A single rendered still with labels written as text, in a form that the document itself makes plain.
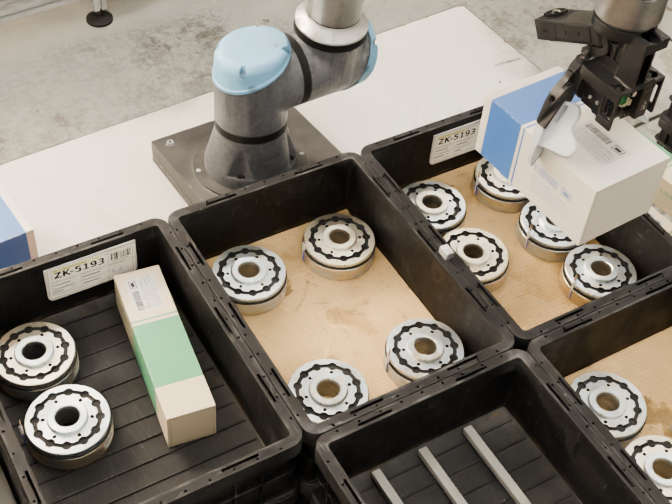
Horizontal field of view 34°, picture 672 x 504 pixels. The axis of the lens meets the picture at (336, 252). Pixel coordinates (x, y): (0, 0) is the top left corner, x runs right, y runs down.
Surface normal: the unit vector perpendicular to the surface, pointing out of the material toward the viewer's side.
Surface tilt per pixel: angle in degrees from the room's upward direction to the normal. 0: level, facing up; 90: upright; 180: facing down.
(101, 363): 0
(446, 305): 90
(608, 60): 90
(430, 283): 90
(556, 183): 90
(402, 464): 0
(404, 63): 0
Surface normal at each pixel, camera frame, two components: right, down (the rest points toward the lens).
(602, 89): -0.83, 0.36
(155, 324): 0.07, -0.68
